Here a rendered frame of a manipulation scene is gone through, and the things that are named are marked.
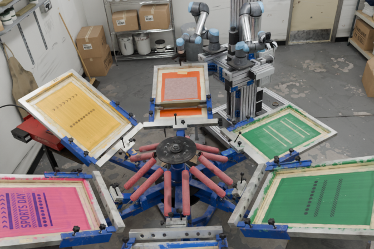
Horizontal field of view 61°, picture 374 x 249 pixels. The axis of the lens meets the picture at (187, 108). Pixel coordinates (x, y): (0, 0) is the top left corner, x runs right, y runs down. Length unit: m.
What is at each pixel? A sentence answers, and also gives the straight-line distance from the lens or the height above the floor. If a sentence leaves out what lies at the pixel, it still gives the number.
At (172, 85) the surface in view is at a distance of 3.34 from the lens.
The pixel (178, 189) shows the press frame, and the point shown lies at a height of 1.02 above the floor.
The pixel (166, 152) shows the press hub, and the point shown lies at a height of 1.31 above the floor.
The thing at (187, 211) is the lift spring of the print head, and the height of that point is 1.12.
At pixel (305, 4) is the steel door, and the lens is 6.97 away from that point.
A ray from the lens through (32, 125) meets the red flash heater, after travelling 3.36.
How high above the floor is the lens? 2.86
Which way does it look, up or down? 35 degrees down
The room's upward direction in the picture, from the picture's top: 5 degrees counter-clockwise
